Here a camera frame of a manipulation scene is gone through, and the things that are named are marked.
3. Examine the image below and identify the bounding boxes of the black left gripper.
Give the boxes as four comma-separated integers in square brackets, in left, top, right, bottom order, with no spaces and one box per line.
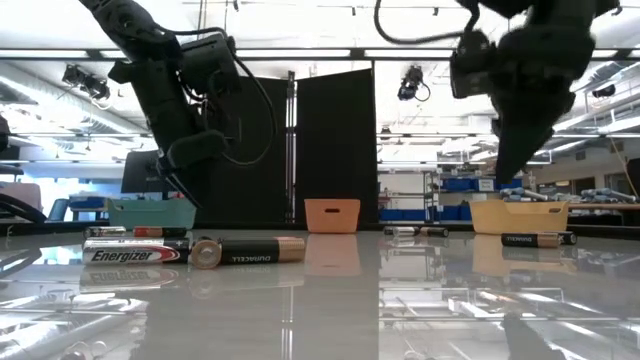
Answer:
[108,59,229,208]

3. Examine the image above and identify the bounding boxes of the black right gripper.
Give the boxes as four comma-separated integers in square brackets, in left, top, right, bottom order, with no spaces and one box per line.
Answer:
[492,24,596,184]

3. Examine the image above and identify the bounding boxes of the silver Energizer battery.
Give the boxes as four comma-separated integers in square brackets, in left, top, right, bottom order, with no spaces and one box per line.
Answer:
[81,238,192,266]
[383,225,421,238]
[83,226,127,239]

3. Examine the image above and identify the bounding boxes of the orange plastic bin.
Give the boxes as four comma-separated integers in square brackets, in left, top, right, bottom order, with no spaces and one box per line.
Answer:
[303,198,362,235]

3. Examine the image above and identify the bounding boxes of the black monitor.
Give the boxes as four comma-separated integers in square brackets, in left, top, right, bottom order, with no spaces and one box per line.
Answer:
[121,148,167,195]

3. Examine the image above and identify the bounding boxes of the teal plastic bin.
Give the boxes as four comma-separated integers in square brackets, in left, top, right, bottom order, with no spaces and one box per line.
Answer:
[105,197,198,231]

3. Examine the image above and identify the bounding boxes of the yellow plastic bin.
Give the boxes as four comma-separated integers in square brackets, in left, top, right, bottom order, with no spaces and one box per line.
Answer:
[468,199,570,236]

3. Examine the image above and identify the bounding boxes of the blue box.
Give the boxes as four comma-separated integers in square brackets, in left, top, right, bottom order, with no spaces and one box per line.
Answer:
[68,194,109,211]

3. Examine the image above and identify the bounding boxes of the wooden workbench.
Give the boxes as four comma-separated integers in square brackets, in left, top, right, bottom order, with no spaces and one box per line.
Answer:
[569,202,640,212]

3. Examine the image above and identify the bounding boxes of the metal shelving rack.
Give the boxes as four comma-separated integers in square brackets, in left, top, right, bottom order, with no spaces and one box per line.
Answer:
[377,169,531,224]

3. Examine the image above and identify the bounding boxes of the black ceiling-mounted device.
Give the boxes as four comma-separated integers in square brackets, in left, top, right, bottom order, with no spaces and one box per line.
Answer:
[61,63,112,102]

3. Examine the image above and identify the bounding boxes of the black folding screen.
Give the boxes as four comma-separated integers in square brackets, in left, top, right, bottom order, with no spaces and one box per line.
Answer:
[194,68,380,226]

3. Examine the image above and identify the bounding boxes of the black curved chair part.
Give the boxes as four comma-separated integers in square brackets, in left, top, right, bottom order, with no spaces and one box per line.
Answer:
[0,192,48,224]

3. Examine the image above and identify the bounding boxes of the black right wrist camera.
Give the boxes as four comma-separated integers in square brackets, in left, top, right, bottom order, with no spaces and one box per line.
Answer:
[448,29,495,100]

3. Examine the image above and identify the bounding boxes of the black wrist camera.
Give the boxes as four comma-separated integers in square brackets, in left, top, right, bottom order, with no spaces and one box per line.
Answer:
[448,29,495,100]
[179,32,237,97]

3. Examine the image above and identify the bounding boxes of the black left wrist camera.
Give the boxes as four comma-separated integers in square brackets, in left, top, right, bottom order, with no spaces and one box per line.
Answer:
[179,32,237,97]

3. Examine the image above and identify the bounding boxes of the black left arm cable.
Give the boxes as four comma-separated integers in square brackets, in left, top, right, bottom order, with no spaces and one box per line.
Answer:
[219,52,277,167]

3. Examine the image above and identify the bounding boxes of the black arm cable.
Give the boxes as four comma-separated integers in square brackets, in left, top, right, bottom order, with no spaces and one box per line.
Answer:
[219,52,277,167]
[373,0,484,46]

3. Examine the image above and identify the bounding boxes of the black overhead camera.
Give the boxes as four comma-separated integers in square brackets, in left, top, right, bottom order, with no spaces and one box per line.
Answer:
[397,64,432,104]

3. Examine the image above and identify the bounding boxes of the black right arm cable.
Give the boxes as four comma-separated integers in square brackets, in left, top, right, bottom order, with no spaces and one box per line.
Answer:
[373,0,484,46]

